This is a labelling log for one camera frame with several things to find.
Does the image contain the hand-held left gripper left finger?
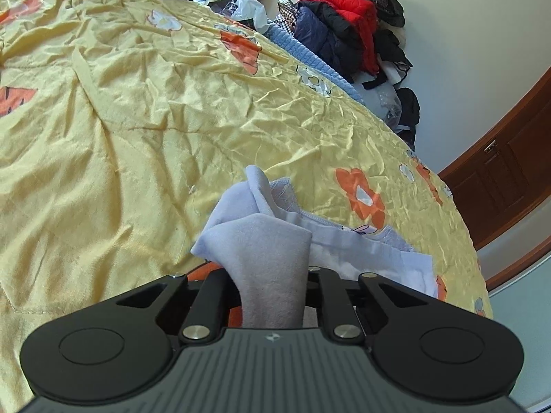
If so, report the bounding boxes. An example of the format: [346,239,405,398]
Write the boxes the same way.
[115,267,230,346]

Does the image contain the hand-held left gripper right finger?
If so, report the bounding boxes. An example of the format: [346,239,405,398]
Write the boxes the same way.
[306,266,432,346]

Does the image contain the lavender lace-trimmed top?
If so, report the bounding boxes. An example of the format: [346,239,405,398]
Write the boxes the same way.
[190,165,440,328]

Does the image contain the yellow floral blanket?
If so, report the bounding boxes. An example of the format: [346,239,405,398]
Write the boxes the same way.
[0,0,494,413]

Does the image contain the black cloth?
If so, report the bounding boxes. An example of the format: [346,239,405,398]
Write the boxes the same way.
[394,87,421,148]

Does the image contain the grey blue bag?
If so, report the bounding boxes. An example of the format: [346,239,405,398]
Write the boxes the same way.
[359,81,402,126]

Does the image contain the wooden door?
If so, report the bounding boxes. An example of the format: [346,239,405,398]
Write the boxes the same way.
[437,65,551,251]

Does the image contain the blue knitted blanket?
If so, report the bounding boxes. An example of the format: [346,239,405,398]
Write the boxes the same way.
[189,0,367,105]

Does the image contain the black jacket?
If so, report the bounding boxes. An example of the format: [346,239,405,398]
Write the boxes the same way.
[301,0,382,84]

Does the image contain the navy puffer jacket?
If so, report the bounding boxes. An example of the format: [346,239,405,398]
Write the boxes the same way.
[293,6,347,70]

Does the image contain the white plastic bag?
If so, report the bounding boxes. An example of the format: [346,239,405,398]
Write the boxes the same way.
[229,0,270,34]

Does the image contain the houndstooth cloth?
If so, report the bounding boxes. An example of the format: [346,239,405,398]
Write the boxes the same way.
[277,0,300,34]

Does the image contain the red puffer jacket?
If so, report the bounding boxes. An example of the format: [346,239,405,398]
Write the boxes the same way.
[295,0,380,75]

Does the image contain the black patterned garment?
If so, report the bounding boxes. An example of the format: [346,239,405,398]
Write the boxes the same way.
[342,0,406,27]

